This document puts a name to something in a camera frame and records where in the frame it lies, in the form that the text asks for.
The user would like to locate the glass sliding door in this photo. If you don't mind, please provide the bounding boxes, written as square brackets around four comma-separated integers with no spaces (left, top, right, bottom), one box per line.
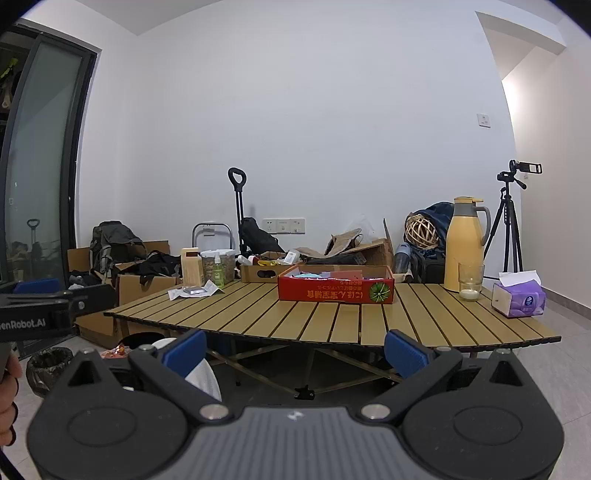
[0,25,100,302]

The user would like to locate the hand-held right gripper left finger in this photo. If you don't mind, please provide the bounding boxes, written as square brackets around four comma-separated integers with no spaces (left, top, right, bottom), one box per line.
[55,329,234,423]

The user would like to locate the blue grey water bottle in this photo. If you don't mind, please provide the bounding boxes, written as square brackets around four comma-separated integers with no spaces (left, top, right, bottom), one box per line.
[394,243,412,276]

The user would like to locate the white wall outlet panel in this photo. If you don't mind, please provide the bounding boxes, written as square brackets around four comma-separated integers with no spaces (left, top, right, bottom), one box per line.
[263,217,307,234]

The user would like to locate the glass with white candle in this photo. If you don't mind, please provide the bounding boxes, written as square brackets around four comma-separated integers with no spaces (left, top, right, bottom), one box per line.
[457,261,486,302]

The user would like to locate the clear container white lid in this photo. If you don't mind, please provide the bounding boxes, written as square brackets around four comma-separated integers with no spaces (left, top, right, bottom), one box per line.
[199,248,238,284]

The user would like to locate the pile of flattened cardboard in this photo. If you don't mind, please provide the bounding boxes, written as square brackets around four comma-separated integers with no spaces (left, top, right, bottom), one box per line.
[295,218,396,269]

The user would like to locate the brown cardboard tray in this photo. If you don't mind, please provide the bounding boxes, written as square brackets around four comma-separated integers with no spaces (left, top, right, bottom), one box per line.
[239,262,297,284]

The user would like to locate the dark green backpack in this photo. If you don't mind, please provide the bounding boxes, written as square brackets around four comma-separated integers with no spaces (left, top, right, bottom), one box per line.
[89,220,149,283]

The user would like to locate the cardboard box with clothes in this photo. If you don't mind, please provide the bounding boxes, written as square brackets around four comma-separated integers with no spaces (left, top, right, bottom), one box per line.
[74,272,184,350]

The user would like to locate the black trolley bag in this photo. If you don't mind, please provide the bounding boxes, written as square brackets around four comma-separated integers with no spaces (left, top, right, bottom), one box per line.
[239,216,286,255]

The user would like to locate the wicker ball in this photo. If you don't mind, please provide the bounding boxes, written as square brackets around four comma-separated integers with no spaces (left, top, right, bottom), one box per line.
[404,214,440,250]

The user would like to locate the beige felt bag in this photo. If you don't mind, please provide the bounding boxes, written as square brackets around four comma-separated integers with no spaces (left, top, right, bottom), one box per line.
[325,229,366,257]

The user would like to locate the red cardboard box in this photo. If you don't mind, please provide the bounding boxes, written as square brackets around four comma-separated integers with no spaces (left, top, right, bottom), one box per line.
[277,263,395,305]

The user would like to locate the person's left hand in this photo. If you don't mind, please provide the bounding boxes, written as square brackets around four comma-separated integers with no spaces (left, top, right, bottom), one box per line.
[0,357,23,446]

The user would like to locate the waste bin with black liner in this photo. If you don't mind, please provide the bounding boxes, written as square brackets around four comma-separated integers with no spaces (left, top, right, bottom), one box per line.
[26,346,75,398]

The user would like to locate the yellow thermos jug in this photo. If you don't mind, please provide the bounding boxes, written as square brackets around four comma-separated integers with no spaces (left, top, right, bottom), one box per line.
[444,196,492,293]

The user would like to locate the black tripod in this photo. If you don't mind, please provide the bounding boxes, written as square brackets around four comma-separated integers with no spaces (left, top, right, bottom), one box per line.
[482,172,527,276]

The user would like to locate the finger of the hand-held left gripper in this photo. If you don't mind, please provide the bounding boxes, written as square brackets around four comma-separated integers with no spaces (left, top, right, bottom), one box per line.
[0,283,117,319]
[13,278,61,296]

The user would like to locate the black trolley handle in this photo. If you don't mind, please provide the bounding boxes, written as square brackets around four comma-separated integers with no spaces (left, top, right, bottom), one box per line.
[227,167,248,256]

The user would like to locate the folding table leg frame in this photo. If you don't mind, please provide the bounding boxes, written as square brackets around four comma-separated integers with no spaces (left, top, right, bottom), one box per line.
[203,339,403,400]

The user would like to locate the white paper sheet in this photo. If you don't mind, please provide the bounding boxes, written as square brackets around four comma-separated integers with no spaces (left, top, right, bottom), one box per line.
[168,280,221,301]

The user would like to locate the black clothes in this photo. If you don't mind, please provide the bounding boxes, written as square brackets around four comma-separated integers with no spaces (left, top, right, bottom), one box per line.
[133,251,184,278]

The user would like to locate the metal folding stool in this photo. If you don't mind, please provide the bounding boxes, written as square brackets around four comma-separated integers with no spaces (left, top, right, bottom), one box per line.
[191,222,233,253]

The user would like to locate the beige tall carton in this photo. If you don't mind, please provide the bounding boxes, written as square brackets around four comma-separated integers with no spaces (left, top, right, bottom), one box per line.
[180,247,205,287]

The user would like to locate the purple tissue box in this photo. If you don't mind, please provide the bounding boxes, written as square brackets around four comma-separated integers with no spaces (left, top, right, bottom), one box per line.
[491,272,547,319]

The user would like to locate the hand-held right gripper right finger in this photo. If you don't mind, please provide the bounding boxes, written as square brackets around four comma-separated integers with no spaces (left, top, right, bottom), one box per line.
[359,329,534,423]

